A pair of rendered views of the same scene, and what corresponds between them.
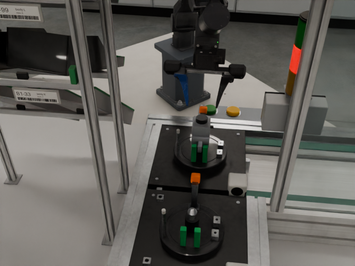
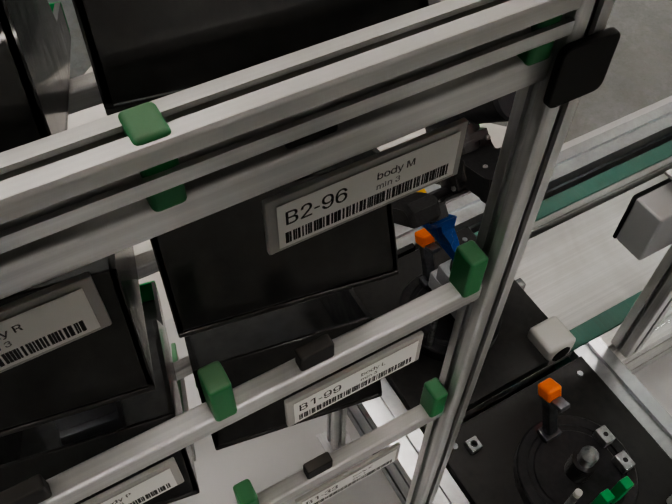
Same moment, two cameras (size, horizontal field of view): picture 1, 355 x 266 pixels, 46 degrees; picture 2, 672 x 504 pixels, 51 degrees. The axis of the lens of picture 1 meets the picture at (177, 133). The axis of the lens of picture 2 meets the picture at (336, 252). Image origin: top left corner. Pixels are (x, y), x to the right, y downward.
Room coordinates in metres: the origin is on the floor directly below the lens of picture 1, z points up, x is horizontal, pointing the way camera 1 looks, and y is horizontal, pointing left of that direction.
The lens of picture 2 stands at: (0.50, 0.38, 1.80)
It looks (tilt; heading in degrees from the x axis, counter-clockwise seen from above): 53 degrees down; 323
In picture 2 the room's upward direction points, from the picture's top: 1 degrees clockwise
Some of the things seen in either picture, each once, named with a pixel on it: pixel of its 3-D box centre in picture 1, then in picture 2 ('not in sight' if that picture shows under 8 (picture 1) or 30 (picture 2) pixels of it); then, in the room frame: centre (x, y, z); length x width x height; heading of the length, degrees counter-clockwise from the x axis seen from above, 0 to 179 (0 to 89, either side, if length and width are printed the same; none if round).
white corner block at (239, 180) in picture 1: (236, 184); (550, 341); (0.71, -0.15, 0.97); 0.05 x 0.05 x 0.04; 83
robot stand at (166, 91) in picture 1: (183, 71); not in sight; (1.27, -0.02, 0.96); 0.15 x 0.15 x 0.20; 36
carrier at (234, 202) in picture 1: (192, 220); (583, 464); (0.57, -0.03, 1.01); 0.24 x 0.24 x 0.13; 83
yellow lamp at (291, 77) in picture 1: (300, 81); not in sight; (0.68, -0.24, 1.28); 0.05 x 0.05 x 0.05
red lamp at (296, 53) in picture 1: (305, 57); not in sight; (0.68, -0.24, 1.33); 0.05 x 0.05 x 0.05
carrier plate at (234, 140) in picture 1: (199, 158); (447, 320); (0.82, -0.06, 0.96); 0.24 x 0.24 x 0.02; 83
